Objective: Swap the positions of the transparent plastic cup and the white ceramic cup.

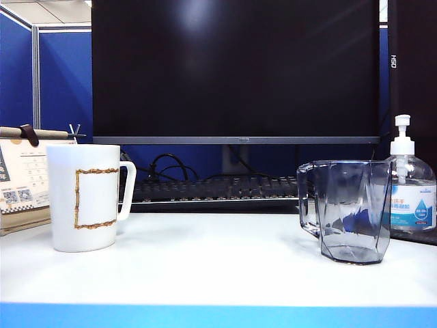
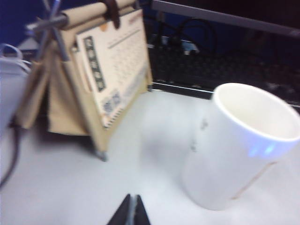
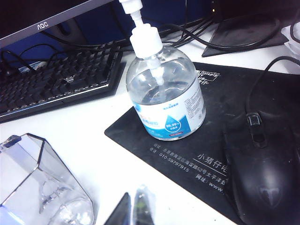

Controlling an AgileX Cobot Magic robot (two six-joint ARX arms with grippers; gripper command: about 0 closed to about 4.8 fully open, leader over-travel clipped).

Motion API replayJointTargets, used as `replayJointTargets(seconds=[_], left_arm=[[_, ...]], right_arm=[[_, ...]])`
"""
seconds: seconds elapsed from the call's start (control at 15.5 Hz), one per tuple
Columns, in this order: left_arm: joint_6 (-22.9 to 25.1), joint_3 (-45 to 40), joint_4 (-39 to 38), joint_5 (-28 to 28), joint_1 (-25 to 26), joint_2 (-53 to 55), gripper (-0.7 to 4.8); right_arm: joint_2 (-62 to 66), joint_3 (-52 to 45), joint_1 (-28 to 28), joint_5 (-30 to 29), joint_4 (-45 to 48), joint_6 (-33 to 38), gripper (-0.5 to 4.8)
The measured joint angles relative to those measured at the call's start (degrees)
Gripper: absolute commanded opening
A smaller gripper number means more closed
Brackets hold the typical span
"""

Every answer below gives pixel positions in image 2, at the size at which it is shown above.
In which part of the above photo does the white cloth drawstring bag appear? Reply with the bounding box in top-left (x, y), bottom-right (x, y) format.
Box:
top-left (0, 43), bottom-right (32, 139)

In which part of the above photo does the looped black cable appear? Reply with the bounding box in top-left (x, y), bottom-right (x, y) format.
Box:
top-left (154, 17), bottom-right (218, 56)

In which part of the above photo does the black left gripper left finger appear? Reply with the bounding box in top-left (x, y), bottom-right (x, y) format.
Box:
top-left (106, 194), bottom-right (131, 225)

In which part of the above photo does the blue office partition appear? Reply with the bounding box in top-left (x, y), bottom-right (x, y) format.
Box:
top-left (0, 0), bottom-right (57, 51)

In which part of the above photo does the beige canvas tent calendar stand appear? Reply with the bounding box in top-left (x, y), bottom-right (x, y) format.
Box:
top-left (15, 0), bottom-right (154, 162)

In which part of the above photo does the large black computer monitor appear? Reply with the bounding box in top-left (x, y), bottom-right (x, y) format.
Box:
top-left (150, 0), bottom-right (300, 37)

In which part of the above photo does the white ceramic cup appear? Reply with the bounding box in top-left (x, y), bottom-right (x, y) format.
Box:
top-left (180, 82), bottom-right (300, 211)

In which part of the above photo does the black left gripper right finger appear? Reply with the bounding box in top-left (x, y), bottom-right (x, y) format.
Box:
top-left (133, 195), bottom-right (150, 225)

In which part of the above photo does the black computer keyboard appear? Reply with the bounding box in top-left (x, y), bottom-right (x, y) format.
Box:
top-left (149, 46), bottom-right (300, 106)

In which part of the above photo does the thick black cable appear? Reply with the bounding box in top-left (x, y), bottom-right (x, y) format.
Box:
top-left (0, 121), bottom-right (22, 188)

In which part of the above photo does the paper calendar card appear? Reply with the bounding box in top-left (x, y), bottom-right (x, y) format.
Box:
top-left (75, 9), bottom-right (150, 129)

